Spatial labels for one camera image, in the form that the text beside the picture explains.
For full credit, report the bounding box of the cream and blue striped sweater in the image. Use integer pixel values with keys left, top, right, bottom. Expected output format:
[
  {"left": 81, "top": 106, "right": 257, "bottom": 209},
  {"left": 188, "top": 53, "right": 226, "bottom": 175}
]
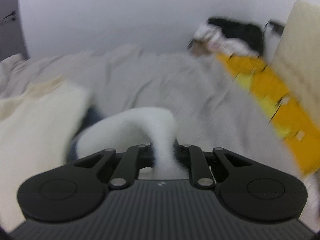
[{"left": 1, "top": 79, "right": 188, "bottom": 232}]

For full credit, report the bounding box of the white clothing pile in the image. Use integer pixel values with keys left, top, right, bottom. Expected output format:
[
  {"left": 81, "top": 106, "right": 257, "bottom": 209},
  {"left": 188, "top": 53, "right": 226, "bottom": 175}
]
[{"left": 194, "top": 23, "right": 259, "bottom": 57}]

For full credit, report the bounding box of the black clothing pile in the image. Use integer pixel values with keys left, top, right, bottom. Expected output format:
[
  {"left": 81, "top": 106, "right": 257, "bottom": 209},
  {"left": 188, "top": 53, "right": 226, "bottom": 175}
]
[{"left": 207, "top": 17, "right": 264, "bottom": 55}]

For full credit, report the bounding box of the grey bed sheet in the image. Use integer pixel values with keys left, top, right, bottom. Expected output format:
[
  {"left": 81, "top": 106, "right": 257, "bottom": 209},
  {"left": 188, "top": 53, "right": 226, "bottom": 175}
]
[{"left": 1, "top": 45, "right": 319, "bottom": 230}]

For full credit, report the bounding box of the yellow cloth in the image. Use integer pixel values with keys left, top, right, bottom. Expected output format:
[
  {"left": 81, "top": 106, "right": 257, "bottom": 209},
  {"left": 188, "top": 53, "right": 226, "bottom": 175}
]
[{"left": 216, "top": 53, "right": 319, "bottom": 176}]

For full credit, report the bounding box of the cream pillow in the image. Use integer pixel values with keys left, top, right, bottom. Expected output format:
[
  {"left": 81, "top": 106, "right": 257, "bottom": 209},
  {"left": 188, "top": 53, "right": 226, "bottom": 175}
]
[{"left": 272, "top": 0, "right": 319, "bottom": 126}]

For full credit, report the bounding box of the grey door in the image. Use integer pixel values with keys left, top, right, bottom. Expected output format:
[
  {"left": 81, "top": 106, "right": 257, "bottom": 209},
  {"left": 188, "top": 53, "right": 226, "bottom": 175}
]
[{"left": 0, "top": 0, "right": 29, "bottom": 60}]

